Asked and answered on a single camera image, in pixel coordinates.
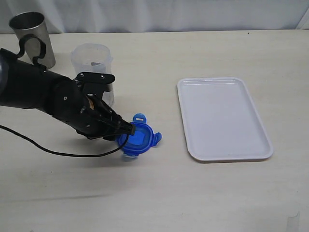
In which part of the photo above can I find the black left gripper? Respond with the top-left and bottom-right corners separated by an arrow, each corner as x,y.
49,74 -> 135,140

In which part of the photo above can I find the blue snap-lock container lid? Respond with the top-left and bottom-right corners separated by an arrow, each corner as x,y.
115,113 -> 162,160

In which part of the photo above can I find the stainless steel cup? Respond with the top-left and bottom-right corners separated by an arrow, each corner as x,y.
9,12 -> 56,69

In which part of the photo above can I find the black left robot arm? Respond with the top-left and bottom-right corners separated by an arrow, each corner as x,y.
0,49 -> 135,141

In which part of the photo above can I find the clear plastic tall container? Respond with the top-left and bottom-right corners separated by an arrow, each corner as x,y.
71,43 -> 114,106

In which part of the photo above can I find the white rectangular plastic tray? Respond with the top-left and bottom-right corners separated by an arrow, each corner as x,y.
177,77 -> 274,162

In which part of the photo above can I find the white backdrop curtain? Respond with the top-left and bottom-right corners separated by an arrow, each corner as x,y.
0,0 -> 309,33

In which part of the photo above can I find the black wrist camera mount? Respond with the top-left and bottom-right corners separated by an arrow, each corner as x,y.
74,72 -> 115,99

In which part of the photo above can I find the black cable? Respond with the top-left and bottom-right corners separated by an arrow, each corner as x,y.
0,33 -> 130,157

